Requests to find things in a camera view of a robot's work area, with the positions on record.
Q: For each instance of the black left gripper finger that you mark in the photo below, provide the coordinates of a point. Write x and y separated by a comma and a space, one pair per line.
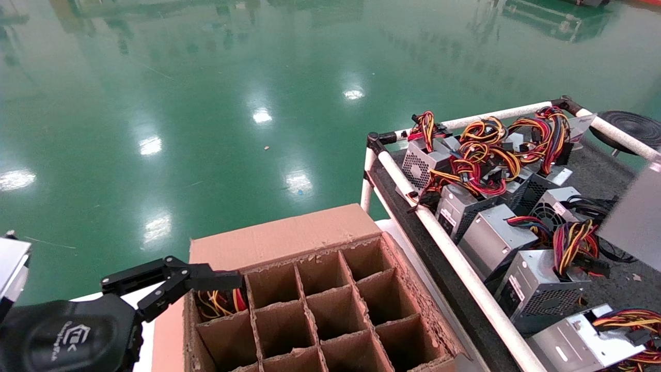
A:
206, 278

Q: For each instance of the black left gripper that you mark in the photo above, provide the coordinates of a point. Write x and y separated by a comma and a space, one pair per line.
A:
62, 336

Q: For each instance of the brown cardboard box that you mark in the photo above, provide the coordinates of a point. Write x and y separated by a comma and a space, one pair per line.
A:
289, 237

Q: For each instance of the cardboard cell divider grid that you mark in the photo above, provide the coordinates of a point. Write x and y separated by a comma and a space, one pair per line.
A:
333, 310

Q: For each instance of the perforated silver power supply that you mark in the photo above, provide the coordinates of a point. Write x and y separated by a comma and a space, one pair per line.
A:
421, 165

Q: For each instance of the silver power supply dark side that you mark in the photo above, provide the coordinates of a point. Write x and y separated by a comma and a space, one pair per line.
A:
454, 206

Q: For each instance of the silver computer power supply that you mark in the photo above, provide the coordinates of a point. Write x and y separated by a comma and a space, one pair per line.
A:
490, 237
537, 279
573, 346

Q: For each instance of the black mesh power supply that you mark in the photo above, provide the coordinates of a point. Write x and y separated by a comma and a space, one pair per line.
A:
537, 194

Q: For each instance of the silver labelled metal plate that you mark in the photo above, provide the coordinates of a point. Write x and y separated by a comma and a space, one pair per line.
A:
583, 126

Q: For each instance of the black cart mat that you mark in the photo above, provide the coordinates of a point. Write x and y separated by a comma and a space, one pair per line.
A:
609, 165

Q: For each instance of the black aluminium flight case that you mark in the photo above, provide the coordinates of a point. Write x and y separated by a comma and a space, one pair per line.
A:
557, 20

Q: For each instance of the black round disc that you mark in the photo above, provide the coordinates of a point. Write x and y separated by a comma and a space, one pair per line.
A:
635, 128

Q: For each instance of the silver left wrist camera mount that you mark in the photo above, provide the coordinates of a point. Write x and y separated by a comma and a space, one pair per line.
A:
11, 268

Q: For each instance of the white pipe cart frame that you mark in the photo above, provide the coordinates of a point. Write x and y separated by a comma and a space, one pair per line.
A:
496, 114

